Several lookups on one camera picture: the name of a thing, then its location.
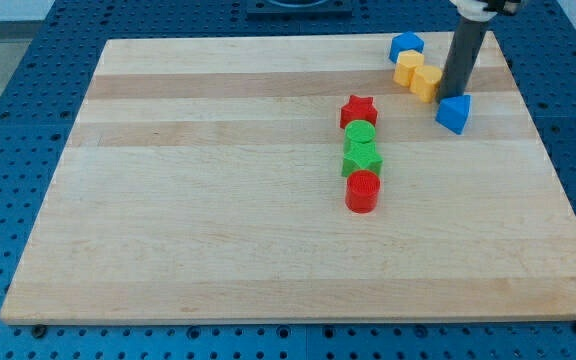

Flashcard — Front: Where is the red star block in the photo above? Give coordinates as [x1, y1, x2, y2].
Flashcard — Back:
[339, 95, 378, 129]

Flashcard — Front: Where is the blue pentagon block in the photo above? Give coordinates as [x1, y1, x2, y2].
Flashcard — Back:
[389, 32, 425, 63]

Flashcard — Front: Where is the white robot tool flange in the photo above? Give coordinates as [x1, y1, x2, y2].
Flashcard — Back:
[449, 0, 525, 23]

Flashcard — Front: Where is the yellow hexagon block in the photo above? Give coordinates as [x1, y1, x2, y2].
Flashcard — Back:
[393, 50, 425, 87]

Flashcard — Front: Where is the red cylinder block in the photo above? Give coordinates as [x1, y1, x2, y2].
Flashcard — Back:
[345, 170, 381, 213]

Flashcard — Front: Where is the blue triangle block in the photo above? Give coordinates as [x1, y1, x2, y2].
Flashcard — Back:
[435, 94, 472, 135]

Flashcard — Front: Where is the green star block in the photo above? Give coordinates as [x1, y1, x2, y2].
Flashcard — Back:
[341, 142, 383, 177]

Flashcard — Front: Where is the yellow heart block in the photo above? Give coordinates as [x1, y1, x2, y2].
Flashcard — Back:
[409, 65, 443, 103]

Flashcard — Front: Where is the green cylinder block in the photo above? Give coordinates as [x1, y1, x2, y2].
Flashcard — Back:
[343, 119, 376, 153]

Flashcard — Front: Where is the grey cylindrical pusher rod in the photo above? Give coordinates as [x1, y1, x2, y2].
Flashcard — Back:
[436, 16, 489, 102]

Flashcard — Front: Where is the wooden board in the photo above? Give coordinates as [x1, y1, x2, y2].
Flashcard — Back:
[0, 34, 576, 325]

